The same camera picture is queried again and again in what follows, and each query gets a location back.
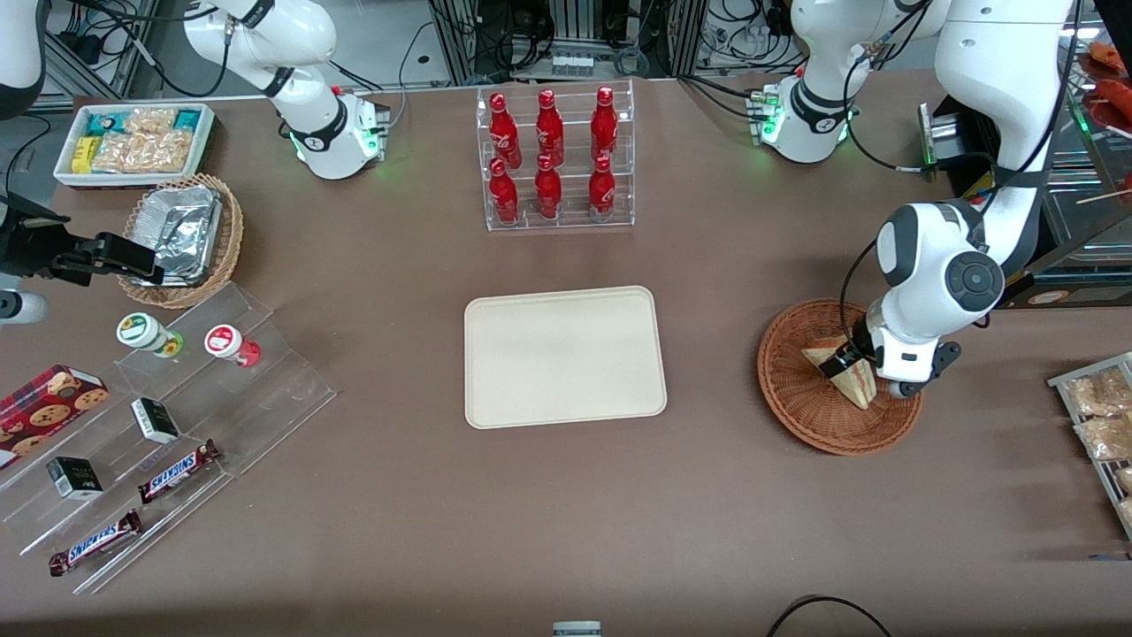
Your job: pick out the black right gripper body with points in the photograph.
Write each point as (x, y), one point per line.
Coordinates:
(37, 244)

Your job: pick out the triangle sandwich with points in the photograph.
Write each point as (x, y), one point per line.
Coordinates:
(856, 389)

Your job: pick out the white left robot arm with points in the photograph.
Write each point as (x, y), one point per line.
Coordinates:
(990, 71)

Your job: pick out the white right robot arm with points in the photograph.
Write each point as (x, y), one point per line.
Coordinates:
(301, 53)

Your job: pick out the round brown wicker basket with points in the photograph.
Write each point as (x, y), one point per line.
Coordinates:
(796, 398)

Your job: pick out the light tan wicker basket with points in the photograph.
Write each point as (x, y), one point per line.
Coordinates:
(228, 239)

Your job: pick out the beige rectangular tray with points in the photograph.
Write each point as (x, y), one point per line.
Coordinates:
(548, 354)

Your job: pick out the aluminium foil container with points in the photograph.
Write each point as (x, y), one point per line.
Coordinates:
(181, 226)

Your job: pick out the white rectangular snack bin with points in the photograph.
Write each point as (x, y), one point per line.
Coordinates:
(66, 177)

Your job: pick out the green label white-lid jar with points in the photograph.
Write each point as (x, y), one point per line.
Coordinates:
(141, 331)

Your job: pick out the yellow snack packet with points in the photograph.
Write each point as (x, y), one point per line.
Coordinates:
(84, 155)

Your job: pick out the large clear peanut bag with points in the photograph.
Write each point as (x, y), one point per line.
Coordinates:
(146, 152)

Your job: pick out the red label white-lid jar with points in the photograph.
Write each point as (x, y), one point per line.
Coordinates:
(225, 341)

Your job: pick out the teal snack packet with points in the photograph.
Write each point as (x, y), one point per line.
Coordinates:
(104, 124)
(187, 118)

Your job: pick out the small clear peanut bag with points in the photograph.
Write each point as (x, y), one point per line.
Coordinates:
(150, 120)

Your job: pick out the red cookie box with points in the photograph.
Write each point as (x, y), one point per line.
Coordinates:
(44, 411)

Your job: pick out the small black box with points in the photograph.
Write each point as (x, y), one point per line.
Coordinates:
(74, 478)
(156, 420)

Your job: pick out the clear acrylic step display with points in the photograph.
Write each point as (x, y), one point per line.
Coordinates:
(274, 389)

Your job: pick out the clear bag of snacks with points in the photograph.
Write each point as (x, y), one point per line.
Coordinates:
(1097, 394)
(1125, 479)
(1127, 513)
(1105, 438)

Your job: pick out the black food warmer machine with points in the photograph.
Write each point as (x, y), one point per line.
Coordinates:
(1097, 292)

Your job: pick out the Snickers chocolate bar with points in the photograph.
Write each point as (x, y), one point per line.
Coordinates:
(93, 544)
(177, 471)

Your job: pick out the red cola bottle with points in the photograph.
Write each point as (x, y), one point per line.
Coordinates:
(549, 131)
(602, 191)
(505, 133)
(548, 193)
(604, 126)
(504, 196)

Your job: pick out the clear acrylic bottle rack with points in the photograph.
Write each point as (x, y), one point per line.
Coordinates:
(575, 221)

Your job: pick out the red sausage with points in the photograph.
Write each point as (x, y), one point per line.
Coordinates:
(1110, 57)
(1116, 97)

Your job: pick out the small grey device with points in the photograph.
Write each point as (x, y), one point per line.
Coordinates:
(577, 629)

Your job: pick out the white power strip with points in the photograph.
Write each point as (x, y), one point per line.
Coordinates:
(570, 65)

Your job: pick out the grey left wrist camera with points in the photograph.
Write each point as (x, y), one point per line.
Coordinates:
(946, 356)

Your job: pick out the aluminium equipment frame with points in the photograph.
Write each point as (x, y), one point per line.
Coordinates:
(455, 40)

